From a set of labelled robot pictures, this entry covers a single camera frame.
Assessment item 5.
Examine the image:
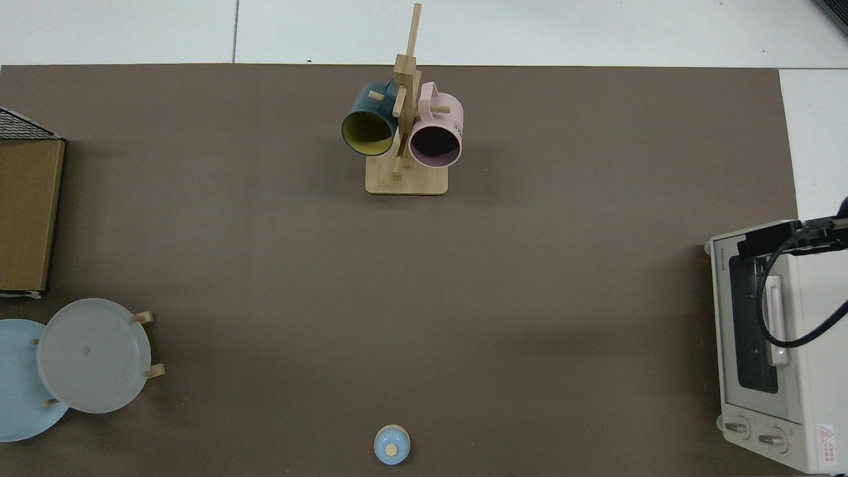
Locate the pale toaster oven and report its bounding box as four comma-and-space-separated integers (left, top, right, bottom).
704, 220, 848, 474

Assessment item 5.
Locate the black device corner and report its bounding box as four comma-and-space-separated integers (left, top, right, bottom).
812, 0, 848, 35

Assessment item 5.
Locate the pink cup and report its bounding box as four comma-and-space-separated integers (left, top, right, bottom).
408, 81, 464, 168

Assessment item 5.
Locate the wooden cup stand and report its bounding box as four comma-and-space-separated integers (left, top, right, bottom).
365, 3, 449, 196

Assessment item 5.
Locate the brown table cloth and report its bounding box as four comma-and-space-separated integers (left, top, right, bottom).
0, 64, 799, 477

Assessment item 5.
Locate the teal cup with yellow inside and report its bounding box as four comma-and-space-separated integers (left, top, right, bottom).
341, 81, 400, 157

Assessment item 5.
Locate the small blue round thing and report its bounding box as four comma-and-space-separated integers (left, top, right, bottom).
373, 425, 411, 466

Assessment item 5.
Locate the wooden plate rack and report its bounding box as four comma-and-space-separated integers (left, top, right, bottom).
30, 310, 166, 407

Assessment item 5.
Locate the grey plate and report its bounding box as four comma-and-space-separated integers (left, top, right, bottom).
36, 298, 152, 414

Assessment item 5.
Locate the light blue plate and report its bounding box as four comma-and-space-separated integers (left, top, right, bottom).
0, 319, 70, 443

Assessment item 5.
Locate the wire basket with wooden floor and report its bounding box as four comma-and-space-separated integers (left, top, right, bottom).
0, 106, 67, 299

